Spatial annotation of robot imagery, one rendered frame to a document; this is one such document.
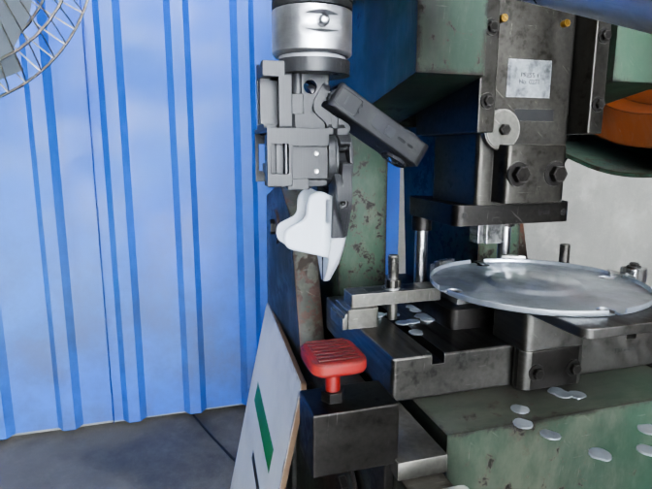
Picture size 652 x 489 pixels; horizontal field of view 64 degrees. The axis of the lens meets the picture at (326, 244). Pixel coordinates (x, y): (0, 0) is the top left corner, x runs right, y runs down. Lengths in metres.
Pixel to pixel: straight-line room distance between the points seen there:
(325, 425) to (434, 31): 0.47
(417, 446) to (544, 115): 0.49
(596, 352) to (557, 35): 0.46
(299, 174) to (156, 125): 1.39
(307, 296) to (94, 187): 1.03
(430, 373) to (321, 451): 0.21
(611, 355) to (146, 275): 1.46
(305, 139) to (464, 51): 0.29
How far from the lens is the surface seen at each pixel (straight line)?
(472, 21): 0.71
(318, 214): 0.50
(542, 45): 0.83
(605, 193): 2.65
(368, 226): 0.97
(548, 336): 0.76
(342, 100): 0.50
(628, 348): 0.91
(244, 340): 1.96
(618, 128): 1.15
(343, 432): 0.57
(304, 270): 1.01
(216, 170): 1.85
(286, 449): 0.95
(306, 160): 0.48
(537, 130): 0.82
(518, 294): 0.73
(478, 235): 0.86
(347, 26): 0.51
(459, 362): 0.73
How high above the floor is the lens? 0.97
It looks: 10 degrees down
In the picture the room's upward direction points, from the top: straight up
